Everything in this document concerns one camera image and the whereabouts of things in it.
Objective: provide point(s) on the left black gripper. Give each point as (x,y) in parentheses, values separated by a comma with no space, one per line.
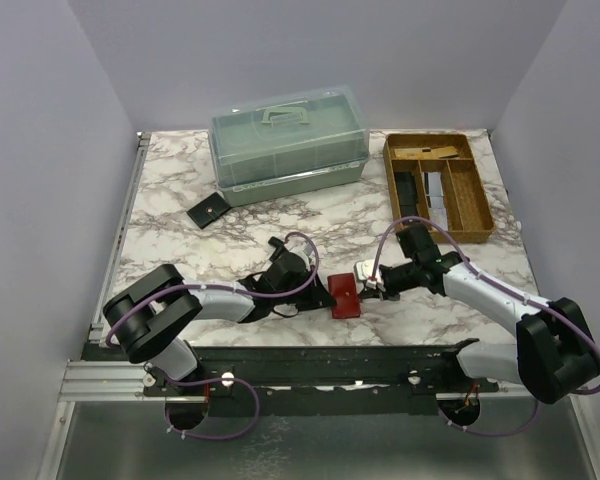
(317,297)

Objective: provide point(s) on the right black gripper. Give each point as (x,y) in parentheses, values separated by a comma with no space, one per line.
(388,294)

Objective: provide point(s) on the red card holder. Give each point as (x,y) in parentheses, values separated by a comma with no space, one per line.
(343,288)

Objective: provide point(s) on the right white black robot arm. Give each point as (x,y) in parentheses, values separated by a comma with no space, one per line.
(553,353)

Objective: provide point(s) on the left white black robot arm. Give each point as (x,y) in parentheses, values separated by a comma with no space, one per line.
(147,318)

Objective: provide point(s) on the white cards in tray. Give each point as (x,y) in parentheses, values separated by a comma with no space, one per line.
(434,194)

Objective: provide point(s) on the black T-shaped part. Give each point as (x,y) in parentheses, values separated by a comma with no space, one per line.
(278,246)

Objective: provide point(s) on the black items in tray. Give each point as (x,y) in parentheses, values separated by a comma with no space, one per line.
(406,193)

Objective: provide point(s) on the brown woven organizer tray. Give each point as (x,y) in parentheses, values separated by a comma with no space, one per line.
(469,215)

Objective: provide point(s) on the green plastic storage box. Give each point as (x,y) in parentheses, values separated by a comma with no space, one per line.
(288,145)

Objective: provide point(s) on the brown cardboard piece in tray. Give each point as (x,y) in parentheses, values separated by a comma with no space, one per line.
(424,153)

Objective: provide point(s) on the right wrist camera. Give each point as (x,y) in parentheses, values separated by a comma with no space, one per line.
(368,276)

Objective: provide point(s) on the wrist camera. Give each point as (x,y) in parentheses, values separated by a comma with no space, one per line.
(308,251)
(368,276)

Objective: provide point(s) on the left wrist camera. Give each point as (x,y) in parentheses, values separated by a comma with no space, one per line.
(308,251)

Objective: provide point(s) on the black mounting base rail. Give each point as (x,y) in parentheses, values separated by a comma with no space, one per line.
(319,381)

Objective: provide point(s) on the aluminium frame rail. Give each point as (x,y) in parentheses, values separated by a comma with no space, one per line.
(171,172)

